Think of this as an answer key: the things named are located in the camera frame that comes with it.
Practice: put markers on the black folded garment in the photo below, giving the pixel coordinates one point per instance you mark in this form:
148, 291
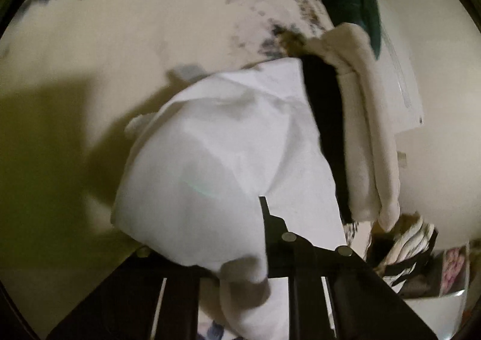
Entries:
327, 118

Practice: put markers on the white bed headboard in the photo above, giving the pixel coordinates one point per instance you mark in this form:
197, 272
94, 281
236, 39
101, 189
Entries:
404, 92

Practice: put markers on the floral bedsheet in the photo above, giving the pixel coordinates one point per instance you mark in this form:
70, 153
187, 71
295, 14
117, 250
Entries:
112, 43

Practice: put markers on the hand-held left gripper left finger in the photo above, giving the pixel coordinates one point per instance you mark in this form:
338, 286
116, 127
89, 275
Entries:
127, 298

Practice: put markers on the white t-shirt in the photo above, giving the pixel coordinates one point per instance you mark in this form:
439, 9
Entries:
225, 156

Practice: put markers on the beige folded clothes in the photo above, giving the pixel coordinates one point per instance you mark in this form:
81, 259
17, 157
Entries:
360, 129

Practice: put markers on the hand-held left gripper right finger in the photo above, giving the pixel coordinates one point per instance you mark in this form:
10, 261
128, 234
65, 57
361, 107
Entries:
276, 238

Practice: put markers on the pink blanket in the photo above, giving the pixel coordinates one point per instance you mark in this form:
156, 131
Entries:
453, 265

